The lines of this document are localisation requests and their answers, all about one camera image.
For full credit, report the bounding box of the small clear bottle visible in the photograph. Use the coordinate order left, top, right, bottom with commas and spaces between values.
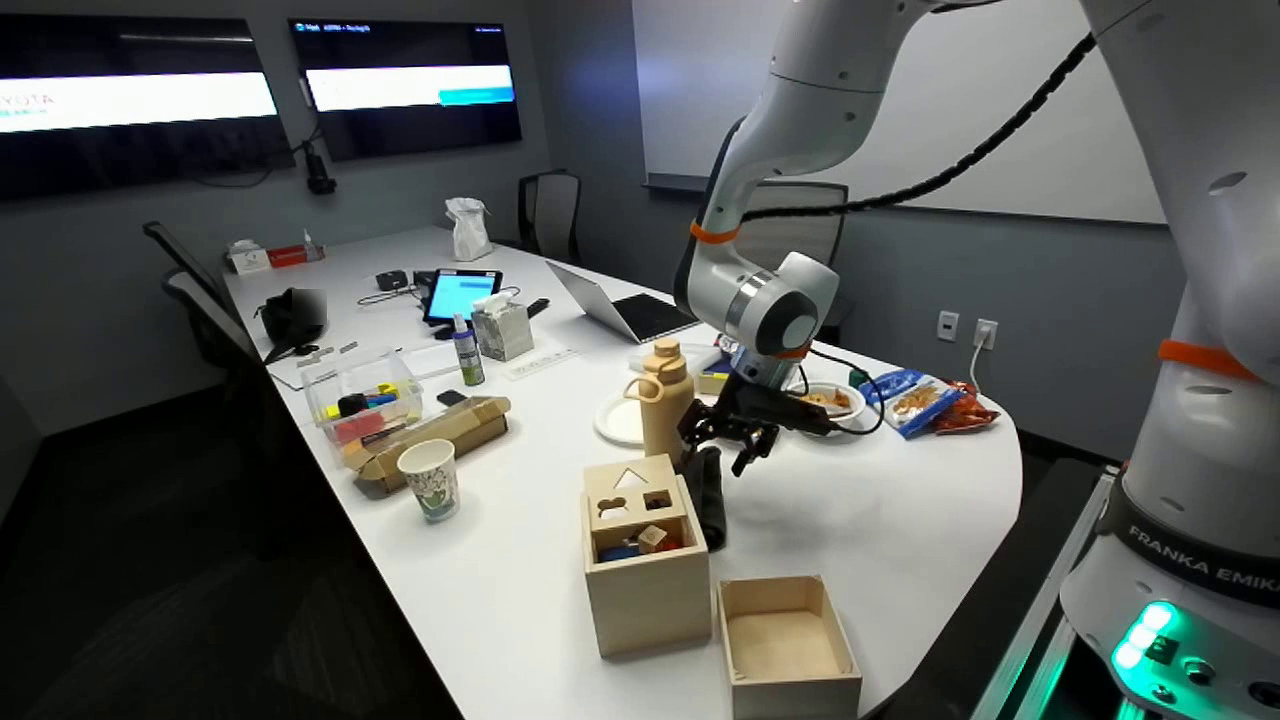
454, 316, 487, 393

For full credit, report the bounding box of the white tissue box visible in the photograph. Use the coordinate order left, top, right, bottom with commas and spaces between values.
468, 293, 542, 364

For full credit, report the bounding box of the open laptop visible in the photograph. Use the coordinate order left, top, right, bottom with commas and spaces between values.
546, 254, 710, 346

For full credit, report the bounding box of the tablet with blue screen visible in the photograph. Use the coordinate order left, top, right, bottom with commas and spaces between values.
421, 264, 509, 326

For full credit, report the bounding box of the clear plastic bin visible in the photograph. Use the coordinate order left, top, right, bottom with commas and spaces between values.
302, 346, 427, 451

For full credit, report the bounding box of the red chip bag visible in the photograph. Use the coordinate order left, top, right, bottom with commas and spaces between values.
933, 381, 1003, 439

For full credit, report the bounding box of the brown cardboard box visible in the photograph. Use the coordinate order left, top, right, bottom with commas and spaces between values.
341, 393, 517, 500

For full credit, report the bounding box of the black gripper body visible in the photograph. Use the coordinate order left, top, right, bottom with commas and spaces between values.
723, 377, 838, 439

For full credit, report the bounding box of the white plastic bag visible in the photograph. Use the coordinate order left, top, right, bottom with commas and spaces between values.
439, 190, 498, 269

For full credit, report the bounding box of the open empty wooden box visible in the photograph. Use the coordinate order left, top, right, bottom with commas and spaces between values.
717, 573, 868, 720

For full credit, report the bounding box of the small white box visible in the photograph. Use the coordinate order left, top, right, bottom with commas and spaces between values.
224, 237, 277, 278

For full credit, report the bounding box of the white bowl with snacks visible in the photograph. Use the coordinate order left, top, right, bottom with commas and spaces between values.
798, 377, 874, 439

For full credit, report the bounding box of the whiteboard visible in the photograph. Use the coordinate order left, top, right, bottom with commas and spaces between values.
630, 0, 1171, 226

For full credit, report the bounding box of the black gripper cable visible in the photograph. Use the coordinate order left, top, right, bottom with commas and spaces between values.
784, 343, 892, 444

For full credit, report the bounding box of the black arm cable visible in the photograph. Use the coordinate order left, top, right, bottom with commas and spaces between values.
738, 26, 1100, 226

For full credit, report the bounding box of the wooden shape sorter box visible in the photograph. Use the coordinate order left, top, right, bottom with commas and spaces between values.
581, 451, 717, 664

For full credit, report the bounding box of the tan water bottle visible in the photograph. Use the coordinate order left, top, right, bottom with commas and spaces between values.
626, 334, 700, 471

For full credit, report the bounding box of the wide wall monitor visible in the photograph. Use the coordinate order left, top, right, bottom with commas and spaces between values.
0, 13, 292, 207

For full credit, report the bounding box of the black bag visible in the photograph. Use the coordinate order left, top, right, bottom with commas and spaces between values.
257, 283, 334, 364

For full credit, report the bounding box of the white cable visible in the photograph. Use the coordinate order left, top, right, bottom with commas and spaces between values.
964, 333, 1000, 401

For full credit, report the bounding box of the blue and yellow book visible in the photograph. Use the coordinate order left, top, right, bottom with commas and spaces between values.
700, 346, 749, 401

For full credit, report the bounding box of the black conference camera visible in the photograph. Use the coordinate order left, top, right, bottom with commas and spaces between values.
302, 132, 341, 200

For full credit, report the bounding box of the white paper plate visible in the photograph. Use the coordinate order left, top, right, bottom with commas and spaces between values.
593, 397, 658, 451

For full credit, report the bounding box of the wall monitor with blue bar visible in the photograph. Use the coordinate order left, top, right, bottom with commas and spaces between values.
287, 17, 525, 164

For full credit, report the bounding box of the blue snack bag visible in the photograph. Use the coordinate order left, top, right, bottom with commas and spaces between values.
863, 367, 964, 444

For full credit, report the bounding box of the patterned paper cup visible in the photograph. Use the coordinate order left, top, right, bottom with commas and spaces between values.
396, 437, 464, 524

